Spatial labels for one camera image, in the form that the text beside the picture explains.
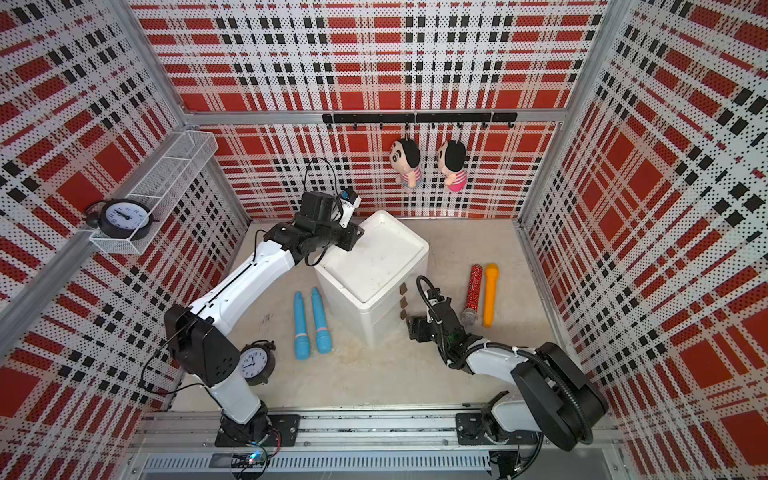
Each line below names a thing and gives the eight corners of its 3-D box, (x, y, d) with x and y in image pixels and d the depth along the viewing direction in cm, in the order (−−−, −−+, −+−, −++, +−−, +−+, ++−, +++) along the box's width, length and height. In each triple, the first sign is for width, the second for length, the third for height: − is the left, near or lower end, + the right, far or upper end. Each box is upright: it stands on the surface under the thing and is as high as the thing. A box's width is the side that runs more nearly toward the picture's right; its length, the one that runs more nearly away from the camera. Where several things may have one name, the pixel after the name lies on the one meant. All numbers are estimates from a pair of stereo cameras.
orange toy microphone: (482, 327, 93) (483, 324, 91) (486, 265, 108) (487, 262, 106) (495, 330, 92) (497, 327, 90) (497, 267, 107) (498, 264, 106)
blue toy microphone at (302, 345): (297, 362, 86) (294, 359, 84) (294, 296, 100) (292, 292, 99) (311, 358, 87) (309, 355, 85) (306, 293, 101) (305, 289, 99)
